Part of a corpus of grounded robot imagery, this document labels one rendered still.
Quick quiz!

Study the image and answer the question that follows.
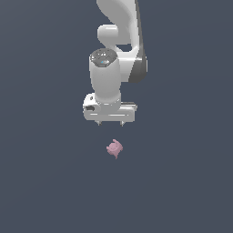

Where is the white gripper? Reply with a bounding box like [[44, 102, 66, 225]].
[[82, 93, 138, 127]]

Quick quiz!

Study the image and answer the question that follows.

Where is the small pink spiky object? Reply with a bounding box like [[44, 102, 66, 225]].
[[106, 138, 125, 160]]

